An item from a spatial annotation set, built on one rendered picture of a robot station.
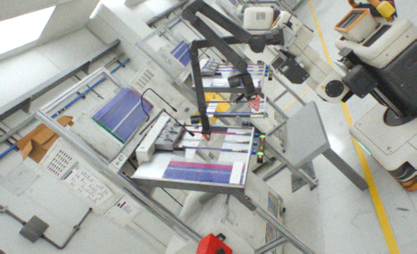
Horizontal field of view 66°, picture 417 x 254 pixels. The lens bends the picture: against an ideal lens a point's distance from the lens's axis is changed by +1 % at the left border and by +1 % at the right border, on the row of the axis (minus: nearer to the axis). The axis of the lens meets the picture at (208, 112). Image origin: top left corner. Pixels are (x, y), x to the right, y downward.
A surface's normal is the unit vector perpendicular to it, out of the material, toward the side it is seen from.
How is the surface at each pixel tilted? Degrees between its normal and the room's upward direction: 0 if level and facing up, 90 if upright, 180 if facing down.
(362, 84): 90
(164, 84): 90
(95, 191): 93
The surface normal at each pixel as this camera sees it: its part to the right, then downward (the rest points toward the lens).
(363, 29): -0.02, 0.33
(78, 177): -0.24, 0.42
